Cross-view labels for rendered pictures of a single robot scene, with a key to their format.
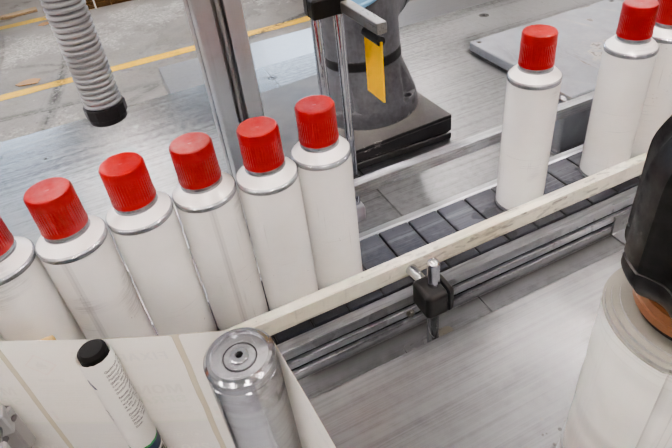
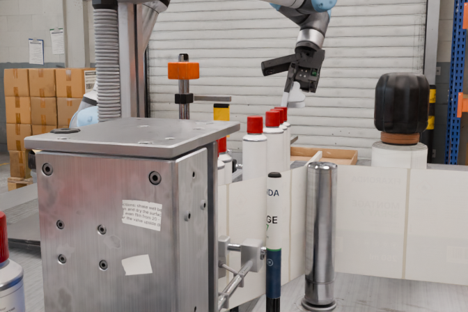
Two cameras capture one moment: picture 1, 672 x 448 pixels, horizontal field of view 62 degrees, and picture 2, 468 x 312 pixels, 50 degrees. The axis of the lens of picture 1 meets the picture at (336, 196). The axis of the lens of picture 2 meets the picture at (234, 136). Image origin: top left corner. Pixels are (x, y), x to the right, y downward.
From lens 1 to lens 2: 0.63 m
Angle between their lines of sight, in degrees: 54
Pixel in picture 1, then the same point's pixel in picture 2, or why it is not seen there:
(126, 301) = not seen: hidden behind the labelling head
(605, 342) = (388, 158)
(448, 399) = not seen: hidden behind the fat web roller
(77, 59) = (115, 104)
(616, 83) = (274, 146)
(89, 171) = not seen: outside the picture
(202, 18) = (132, 102)
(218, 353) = (315, 166)
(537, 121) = (264, 157)
